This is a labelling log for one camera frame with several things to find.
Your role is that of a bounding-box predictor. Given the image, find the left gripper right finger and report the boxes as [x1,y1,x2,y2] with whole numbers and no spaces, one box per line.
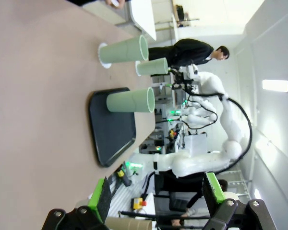
[202,172,278,230]

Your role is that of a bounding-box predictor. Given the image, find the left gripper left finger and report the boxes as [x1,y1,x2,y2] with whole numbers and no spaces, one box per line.
[42,176,112,230]

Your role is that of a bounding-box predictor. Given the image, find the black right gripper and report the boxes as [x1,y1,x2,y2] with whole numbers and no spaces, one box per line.
[171,68,192,91]

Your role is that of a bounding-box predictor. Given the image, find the pale green tall cup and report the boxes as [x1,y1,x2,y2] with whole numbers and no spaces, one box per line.
[99,34,149,64]
[106,87,156,114]
[136,57,169,75]

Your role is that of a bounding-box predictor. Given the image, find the cardigan person left hand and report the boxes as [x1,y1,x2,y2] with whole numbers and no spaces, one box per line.
[104,0,126,10]

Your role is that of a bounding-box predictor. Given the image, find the man in black suit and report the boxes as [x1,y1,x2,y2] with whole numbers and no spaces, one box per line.
[148,38,230,68]

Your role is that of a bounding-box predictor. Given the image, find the person in dark clothes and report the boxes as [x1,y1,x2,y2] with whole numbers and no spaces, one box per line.
[155,172,229,218]

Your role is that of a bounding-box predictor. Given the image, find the yellow box with red button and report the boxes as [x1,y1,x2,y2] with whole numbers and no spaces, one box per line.
[132,197,147,209]

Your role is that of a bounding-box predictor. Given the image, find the black plastic tray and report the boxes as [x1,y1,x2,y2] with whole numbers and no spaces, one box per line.
[88,87,137,168]

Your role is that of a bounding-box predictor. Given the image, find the large white table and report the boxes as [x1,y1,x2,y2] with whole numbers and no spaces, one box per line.
[131,0,158,42]

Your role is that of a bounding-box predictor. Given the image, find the rectangular ceiling light panel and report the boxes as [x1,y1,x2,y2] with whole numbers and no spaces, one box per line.
[262,80,288,93]

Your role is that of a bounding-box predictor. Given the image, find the person in black cardigan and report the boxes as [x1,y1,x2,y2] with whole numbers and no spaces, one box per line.
[66,0,106,7]

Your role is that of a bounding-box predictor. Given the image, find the black and yellow handheld switch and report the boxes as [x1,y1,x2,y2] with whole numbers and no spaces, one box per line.
[117,169,133,187]

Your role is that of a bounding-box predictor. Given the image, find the black corrugated cable hose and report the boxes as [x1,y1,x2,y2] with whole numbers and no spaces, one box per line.
[186,88,253,173]

